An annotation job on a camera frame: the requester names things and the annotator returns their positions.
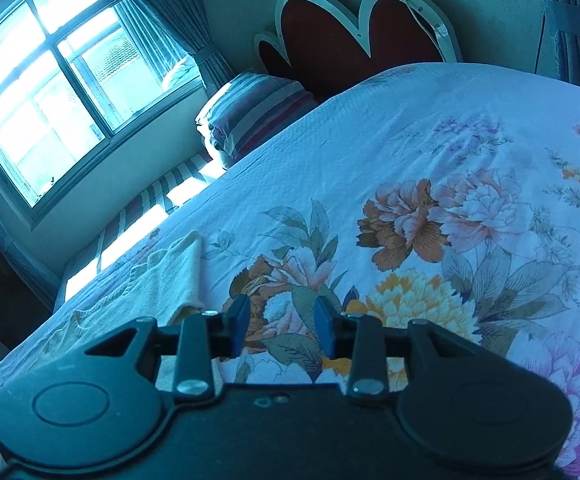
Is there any red heart-shaped headboard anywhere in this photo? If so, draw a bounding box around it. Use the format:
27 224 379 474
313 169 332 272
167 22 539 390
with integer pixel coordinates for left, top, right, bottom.
254 0 463 103

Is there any cream knit sweater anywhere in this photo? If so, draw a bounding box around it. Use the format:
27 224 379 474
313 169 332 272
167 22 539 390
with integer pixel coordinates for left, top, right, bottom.
67 230 221 397

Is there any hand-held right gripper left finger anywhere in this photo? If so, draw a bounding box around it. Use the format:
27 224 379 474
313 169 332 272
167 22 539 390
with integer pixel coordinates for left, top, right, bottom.
84 293 251 403

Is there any floral blanket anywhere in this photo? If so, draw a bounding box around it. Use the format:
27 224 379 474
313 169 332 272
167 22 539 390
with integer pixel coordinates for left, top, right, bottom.
0 62 580 480

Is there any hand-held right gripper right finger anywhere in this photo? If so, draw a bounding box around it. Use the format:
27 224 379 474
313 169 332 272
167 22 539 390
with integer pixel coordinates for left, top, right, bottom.
313 295 472 402

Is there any striped pillow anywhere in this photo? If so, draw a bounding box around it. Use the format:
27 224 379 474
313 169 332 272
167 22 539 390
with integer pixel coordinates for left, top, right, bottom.
196 71 319 170

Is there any striped bed sheet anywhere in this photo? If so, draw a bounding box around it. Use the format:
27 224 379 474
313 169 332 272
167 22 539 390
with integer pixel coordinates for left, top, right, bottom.
52 152 231 311

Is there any window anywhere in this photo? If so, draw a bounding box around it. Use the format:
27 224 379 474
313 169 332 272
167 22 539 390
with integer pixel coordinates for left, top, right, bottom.
0 0 205 231

